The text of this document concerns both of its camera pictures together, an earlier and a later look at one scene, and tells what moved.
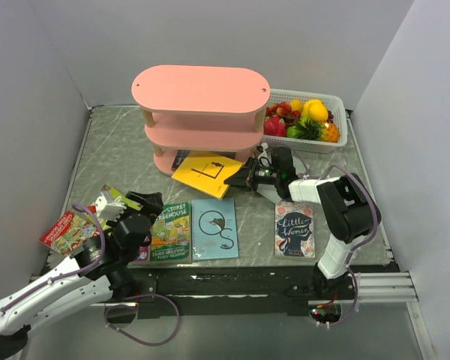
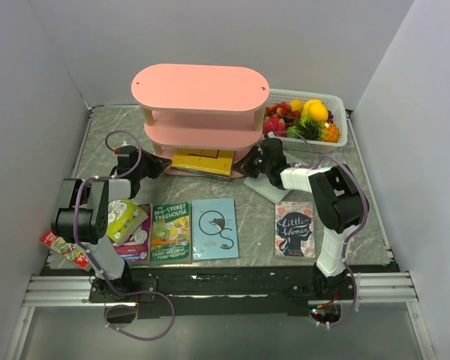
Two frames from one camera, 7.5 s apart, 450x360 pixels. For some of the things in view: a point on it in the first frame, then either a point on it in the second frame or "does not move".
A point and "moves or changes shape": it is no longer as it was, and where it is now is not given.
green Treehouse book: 171,233 does not move
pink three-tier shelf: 199,108 does not move
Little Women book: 294,229 does not move
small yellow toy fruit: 296,104 does not move
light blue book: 214,229 does not move
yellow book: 205,172 moves or changes shape
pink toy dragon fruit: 273,125 does not move
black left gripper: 152,202 → 159,163
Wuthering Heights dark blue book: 181,155 → 214,175
